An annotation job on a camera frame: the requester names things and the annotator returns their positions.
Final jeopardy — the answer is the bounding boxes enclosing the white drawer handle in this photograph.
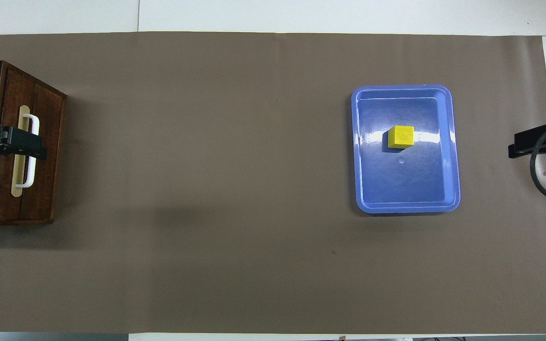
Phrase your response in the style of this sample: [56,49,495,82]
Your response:
[15,114,40,188]

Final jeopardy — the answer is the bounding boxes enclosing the yellow cube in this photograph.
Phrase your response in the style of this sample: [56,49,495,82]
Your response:
[388,125,416,150]

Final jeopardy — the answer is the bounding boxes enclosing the blue plastic tray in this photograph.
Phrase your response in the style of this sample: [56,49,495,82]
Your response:
[351,85,461,215]

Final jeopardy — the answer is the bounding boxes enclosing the brown paper table mat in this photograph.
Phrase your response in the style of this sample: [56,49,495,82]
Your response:
[0,32,546,334]

